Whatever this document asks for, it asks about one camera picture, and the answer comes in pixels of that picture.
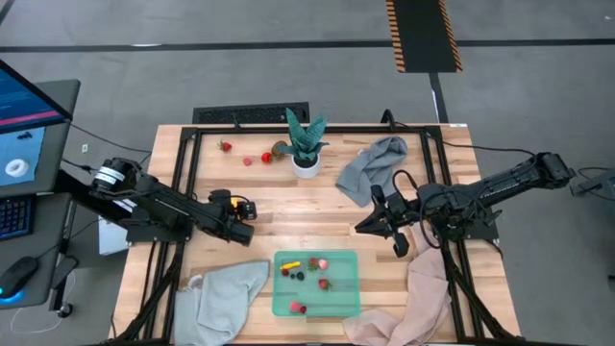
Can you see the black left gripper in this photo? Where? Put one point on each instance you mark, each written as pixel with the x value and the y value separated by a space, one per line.
pixel 230 226

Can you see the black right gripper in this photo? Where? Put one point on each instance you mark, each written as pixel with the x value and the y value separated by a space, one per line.
pixel 415 209

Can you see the yellow tapered toy produce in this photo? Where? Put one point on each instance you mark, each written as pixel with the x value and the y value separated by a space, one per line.
pixel 234 202

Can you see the pink toy raspberry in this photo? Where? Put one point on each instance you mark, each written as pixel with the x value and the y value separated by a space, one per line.
pixel 323 264
pixel 294 306

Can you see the thin yellow toy banana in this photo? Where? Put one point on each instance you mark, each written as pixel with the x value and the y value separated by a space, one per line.
pixel 290 264

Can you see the dark red toy cherries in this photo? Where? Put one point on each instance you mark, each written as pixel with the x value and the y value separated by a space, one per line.
pixel 285 272

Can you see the large red toy strawberry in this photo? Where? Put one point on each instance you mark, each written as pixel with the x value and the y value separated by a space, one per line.
pixel 225 146
pixel 313 263

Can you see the red strawberry with long stem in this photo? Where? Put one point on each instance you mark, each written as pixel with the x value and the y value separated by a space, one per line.
pixel 265 157

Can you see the small red toy strawberry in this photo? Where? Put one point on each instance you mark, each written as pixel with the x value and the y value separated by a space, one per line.
pixel 324 284

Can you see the black toy blackberry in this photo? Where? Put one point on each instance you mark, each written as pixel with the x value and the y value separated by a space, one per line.
pixel 300 276

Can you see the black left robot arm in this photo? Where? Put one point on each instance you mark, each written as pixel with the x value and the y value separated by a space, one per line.
pixel 168 209

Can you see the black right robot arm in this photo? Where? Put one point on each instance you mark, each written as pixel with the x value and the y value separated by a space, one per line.
pixel 504 182

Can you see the blue-grey cloth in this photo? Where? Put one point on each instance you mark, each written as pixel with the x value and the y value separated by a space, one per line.
pixel 372 168

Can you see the red toy raspberry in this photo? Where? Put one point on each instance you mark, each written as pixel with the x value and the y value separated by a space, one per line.
pixel 247 161

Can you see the light grey towel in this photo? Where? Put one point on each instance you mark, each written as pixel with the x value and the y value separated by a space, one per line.
pixel 221 303

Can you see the green translucent plastic container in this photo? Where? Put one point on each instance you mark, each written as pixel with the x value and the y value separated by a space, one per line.
pixel 343 303

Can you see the pink cloth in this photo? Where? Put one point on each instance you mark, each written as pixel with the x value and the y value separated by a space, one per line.
pixel 423 298

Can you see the brown toy kiwi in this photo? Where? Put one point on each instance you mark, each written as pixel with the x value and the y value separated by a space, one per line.
pixel 277 151

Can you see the white plant pot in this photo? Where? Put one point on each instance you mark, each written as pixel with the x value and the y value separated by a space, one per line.
pixel 306 170

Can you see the green artificial plant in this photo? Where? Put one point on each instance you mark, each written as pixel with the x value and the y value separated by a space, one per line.
pixel 303 137

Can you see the white box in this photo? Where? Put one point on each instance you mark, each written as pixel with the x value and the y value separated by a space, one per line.
pixel 110 240

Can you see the black desk leg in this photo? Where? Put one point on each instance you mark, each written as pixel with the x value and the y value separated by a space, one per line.
pixel 65 271

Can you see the dark grey desk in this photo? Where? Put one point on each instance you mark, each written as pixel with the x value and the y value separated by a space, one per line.
pixel 43 250

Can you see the black hazard-striped floor mat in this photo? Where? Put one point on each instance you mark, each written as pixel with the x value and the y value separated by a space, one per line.
pixel 423 33

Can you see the black keyboard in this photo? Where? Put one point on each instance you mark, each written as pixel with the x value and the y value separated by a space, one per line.
pixel 14 216

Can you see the black computer mouse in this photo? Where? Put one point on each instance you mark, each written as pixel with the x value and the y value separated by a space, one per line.
pixel 17 276

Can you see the computer monitor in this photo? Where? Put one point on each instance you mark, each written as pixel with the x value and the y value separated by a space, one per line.
pixel 19 144

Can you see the black tripod device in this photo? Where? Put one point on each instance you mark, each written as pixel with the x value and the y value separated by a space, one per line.
pixel 600 182

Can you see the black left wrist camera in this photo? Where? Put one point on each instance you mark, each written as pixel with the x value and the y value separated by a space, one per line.
pixel 247 211

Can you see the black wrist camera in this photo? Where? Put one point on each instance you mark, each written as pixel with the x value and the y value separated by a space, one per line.
pixel 398 204
pixel 247 211

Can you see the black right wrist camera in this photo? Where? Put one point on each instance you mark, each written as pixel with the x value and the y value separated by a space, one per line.
pixel 398 204

